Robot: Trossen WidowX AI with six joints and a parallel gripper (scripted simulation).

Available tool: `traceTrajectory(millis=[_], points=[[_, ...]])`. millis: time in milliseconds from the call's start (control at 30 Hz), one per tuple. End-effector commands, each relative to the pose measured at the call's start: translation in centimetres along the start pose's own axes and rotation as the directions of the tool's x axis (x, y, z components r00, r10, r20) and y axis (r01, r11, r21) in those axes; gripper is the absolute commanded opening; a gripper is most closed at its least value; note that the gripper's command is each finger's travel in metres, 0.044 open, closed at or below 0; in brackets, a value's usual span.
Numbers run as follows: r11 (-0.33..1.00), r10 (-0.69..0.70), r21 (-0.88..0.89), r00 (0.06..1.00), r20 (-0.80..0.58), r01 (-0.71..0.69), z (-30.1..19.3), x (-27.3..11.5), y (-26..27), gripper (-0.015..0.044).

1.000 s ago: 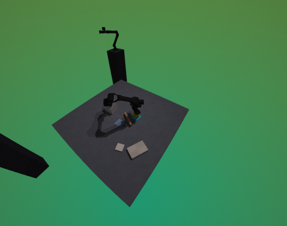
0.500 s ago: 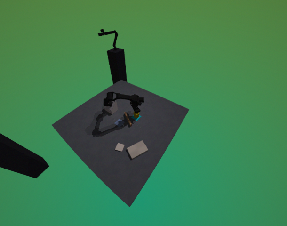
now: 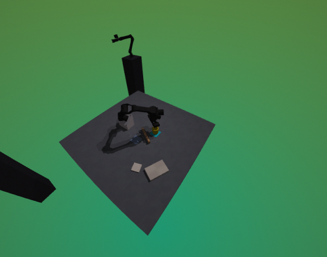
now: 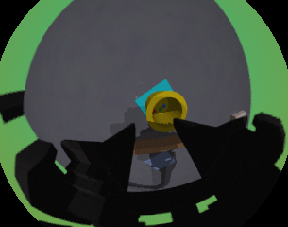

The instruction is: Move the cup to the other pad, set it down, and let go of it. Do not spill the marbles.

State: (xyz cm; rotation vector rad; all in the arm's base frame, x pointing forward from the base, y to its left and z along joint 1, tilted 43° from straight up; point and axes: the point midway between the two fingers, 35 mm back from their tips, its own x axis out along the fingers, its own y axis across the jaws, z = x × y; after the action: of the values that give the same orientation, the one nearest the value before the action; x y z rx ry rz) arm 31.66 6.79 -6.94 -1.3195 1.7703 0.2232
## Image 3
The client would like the olive yellow cup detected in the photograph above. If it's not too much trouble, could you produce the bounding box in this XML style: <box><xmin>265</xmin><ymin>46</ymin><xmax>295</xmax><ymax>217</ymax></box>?
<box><xmin>152</xmin><ymin>127</ymin><xmax>159</xmax><ymax>134</ymax></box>

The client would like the large beige wedge block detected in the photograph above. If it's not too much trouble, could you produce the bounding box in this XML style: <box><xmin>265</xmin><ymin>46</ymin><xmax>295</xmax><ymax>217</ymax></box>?
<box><xmin>145</xmin><ymin>160</ymin><xmax>169</xmax><ymax>181</ymax></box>

